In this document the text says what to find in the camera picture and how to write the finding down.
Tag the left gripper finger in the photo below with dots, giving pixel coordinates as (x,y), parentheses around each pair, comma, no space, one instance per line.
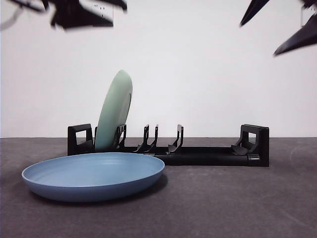
(116,4)
(74,18)

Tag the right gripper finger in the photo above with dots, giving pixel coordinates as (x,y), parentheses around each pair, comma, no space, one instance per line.
(297,39)
(252,12)

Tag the green round plate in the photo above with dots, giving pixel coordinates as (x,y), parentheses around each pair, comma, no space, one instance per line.
(114,109)

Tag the blue round plate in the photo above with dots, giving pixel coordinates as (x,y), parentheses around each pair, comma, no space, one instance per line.
(86,191)

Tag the black plastic plate rack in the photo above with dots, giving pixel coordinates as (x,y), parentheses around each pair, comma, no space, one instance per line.
(210,158)

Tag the white wall socket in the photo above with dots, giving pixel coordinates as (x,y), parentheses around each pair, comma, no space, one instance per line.
(102,8)
(304,15)

